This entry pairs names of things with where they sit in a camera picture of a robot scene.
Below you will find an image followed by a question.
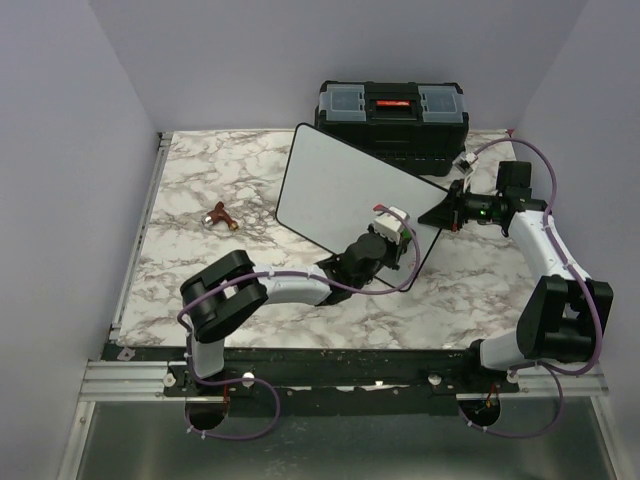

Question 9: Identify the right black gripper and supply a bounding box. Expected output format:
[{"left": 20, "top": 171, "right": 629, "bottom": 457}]
[{"left": 418, "top": 180, "right": 501, "bottom": 233}]

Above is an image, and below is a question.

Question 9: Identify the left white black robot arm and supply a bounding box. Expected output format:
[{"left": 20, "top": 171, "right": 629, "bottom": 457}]
[{"left": 179, "top": 225, "right": 417, "bottom": 395}]

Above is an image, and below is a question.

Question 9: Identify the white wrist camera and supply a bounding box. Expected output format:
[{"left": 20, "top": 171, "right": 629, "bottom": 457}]
[
  {"left": 373, "top": 204, "right": 410, "bottom": 244},
  {"left": 452, "top": 151, "right": 478, "bottom": 179}
]

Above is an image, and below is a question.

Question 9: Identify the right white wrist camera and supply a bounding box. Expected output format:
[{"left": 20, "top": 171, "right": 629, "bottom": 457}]
[{"left": 452, "top": 151, "right": 478, "bottom": 179}]

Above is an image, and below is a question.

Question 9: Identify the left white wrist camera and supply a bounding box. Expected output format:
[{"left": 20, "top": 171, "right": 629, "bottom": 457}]
[{"left": 373, "top": 204, "right": 410, "bottom": 244}]

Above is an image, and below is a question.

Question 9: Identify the black plastic toolbox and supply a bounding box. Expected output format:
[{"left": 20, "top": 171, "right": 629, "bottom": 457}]
[{"left": 314, "top": 81, "right": 470, "bottom": 177}]

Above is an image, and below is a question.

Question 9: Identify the white whiteboard with red writing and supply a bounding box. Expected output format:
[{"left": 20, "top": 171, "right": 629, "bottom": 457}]
[{"left": 275, "top": 123, "right": 446, "bottom": 287}]

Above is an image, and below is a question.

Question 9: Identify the brown metal nozzle tip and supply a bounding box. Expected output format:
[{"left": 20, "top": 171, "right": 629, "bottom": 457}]
[{"left": 201, "top": 201, "right": 239, "bottom": 231}]

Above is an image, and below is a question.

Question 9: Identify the aluminium extrusion rail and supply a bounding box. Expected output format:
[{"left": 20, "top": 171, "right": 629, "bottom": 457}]
[{"left": 79, "top": 361, "right": 168, "bottom": 402}]

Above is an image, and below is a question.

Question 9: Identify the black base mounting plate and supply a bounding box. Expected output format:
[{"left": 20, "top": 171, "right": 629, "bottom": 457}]
[{"left": 101, "top": 344, "right": 519, "bottom": 423}]

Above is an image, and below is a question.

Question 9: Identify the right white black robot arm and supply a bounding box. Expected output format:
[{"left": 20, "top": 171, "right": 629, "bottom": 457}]
[{"left": 418, "top": 161, "right": 614, "bottom": 392}]

